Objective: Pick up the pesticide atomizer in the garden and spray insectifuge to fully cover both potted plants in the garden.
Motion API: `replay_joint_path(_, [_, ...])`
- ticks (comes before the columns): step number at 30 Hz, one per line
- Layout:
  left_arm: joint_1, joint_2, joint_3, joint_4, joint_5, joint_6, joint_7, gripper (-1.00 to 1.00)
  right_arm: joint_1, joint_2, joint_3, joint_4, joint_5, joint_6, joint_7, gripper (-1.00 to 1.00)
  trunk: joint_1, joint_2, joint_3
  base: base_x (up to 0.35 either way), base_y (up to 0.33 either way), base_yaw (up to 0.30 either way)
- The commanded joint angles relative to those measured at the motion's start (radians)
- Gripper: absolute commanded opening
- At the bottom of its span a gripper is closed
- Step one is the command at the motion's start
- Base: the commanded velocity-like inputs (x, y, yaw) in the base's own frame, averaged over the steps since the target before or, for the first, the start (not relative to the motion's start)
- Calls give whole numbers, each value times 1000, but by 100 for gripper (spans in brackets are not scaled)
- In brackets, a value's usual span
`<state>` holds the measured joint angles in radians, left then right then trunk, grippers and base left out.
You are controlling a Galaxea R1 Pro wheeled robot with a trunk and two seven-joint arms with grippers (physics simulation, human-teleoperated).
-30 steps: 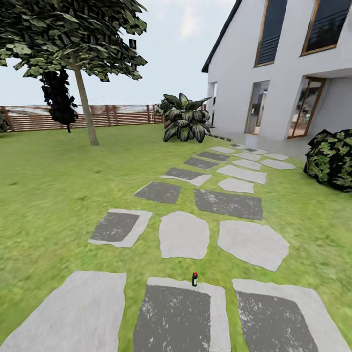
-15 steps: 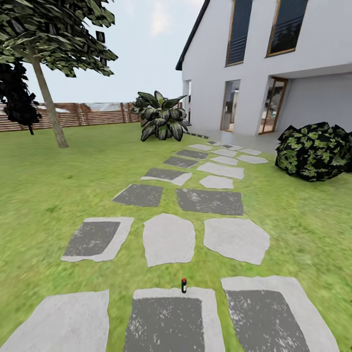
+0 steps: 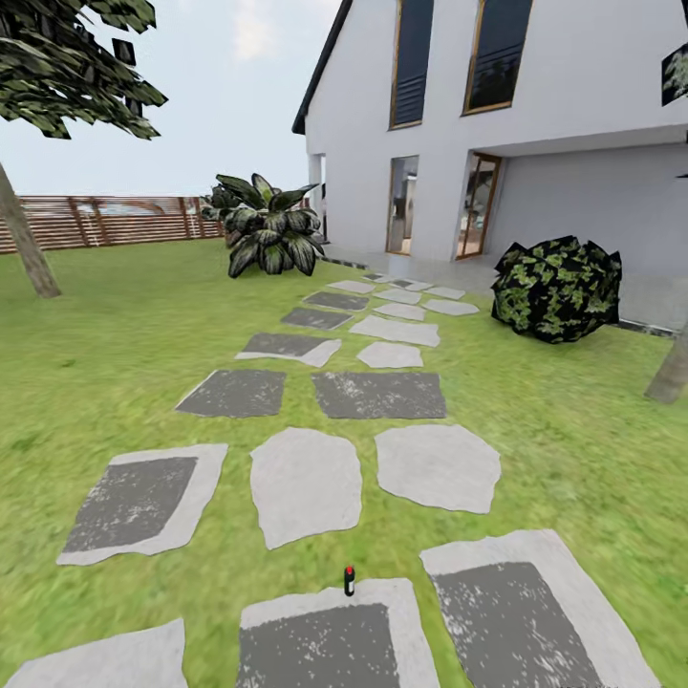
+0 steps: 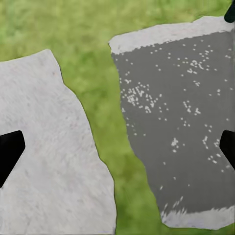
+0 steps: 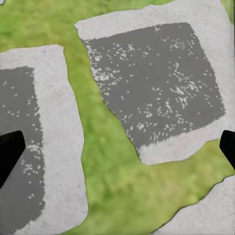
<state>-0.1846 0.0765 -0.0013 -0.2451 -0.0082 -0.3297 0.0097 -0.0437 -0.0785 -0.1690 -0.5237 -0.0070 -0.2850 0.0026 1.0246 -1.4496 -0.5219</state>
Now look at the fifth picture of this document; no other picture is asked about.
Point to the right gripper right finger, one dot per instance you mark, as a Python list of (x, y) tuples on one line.
[(227, 146)]

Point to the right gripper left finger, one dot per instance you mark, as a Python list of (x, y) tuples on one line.
[(12, 146)]

